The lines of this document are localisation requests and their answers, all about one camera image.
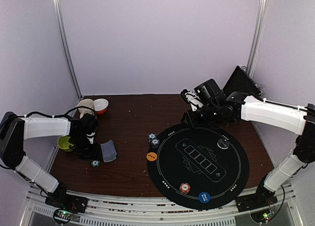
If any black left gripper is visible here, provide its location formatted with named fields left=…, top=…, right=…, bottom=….
left=71, top=134, right=101, bottom=161

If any grey playing card deck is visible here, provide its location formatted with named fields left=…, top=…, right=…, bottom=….
left=100, top=140, right=117, bottom=162

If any purple poker chip stack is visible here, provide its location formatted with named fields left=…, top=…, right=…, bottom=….
left=151, top=138, right=160, bottom=148

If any orange big blind button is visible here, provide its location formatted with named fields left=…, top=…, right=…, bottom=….
left=146, top=152, right=158, bottom=161

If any orange poker chip stack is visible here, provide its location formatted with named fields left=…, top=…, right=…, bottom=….
left=179, top=183, right=190, bottom=194

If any blue small blind button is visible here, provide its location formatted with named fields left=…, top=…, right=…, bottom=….
left=198, top=192, right=211, bottom=204

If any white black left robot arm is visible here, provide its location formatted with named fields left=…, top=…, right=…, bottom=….
left=0, top=111, right=99, bottom=208

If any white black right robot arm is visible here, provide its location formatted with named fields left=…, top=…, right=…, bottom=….
left=180, top=79, right=315, bottom=207

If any lime green bowl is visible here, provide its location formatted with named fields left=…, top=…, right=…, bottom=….
left=58, top=136, right=75, bottom=152

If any grey dealer button on mat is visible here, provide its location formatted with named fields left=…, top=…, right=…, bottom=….
left=217, top=139, right=230, bottom=150

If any white floral ceramic mug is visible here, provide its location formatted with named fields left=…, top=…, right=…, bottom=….
left=76, top=98, right=96, bottom=119

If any orange white ceramic bowl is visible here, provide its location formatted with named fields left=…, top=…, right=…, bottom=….
left=94, top=98, right=109, bottom=115

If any black poker chip case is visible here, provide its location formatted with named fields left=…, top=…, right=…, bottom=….
left=223, top=66, right=262, bottom=97

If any round black poker mat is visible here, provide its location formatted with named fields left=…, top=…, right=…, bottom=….
left=147, top=124, right=250, bottom=210

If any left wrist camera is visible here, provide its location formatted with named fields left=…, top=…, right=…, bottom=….
left=86, top=132, right=96, bottom=144

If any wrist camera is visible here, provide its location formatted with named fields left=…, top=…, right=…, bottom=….
left=86, top=132, right=96, bottom=144
left=180, top=89, right=204, bottom=112

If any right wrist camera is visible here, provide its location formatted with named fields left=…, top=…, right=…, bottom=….
left=180, top=89, right=204, bottom=112

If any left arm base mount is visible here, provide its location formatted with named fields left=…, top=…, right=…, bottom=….
left=45, top=191, right=88, bottom=213

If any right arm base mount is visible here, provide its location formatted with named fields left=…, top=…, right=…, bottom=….
left=236, top=193, right=278, bottom=212

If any right aluminium corner post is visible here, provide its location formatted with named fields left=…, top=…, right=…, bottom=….
left=247, top=0, right=268, bottom=78

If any aluminium corner post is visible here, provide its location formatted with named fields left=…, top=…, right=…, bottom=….
left=53, top=0, right=83, bottom=100
left=247, top=0, right=268, bottom=78

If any left aluminium corner post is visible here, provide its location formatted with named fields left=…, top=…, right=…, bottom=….
left=53, top=0, right=83, bottom=100

